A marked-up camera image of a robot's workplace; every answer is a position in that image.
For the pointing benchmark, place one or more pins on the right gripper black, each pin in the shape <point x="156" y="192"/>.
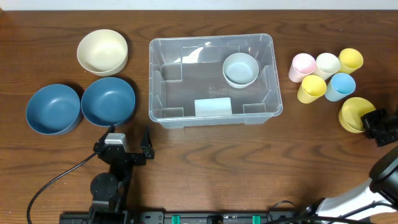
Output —
<point x="379" y="125"/>

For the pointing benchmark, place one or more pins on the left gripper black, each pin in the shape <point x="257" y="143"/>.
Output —
<point x="134" y="156"/>

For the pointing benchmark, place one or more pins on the yellow small bowl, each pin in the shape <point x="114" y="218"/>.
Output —
<point x="351" y="113"/>

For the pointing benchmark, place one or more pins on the light blue cup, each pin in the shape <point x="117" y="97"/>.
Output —
<point x="340" y="86"/>

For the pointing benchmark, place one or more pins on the yellow cup back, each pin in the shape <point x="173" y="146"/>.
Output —
<point x="350" y="60"/>

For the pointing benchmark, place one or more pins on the yellow cup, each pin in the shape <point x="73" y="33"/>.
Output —
<point x="350" y="60"/>
<point x="312" y="87"/>

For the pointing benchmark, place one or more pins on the yellow cup front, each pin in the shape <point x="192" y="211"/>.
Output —
<point x="312" y="87"/>

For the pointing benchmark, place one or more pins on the white small bowl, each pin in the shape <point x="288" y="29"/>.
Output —
<point x="238" y="86"/>

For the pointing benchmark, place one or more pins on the pale blue small bowl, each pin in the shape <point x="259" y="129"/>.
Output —
<point x="240" y="68"/>

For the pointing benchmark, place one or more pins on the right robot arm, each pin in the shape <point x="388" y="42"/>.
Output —
<point x="379" y="193"/>

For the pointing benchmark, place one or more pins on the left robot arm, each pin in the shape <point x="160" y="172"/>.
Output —
<point x="110" y="189"/>

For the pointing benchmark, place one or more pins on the dark blue bowl right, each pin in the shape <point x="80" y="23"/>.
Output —
<point x="108" y="101"/>

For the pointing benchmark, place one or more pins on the dark blue bowl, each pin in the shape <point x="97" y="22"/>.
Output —
<point x="108" y="101"/>
<point x="54" y="110"/>

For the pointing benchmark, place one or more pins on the dark blue bowl left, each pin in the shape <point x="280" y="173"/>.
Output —
<point x="54" y="110"/>

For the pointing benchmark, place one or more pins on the cream cup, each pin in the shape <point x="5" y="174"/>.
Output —
<point x="327" y="65"/>

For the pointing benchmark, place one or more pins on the cream large bowl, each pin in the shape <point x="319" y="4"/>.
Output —
<point x="103" y="52"/>

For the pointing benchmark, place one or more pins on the white label in bin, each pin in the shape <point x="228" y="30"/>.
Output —
<point x="213" y="107"/>

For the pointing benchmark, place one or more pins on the pink cup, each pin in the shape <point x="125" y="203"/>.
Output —
<point x="302" y="65"/>

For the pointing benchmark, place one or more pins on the clear plastic storage bin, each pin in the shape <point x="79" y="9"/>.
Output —
<point x="185" y="69"/>

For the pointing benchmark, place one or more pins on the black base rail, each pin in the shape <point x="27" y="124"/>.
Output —
<point x="171" y="218"/>

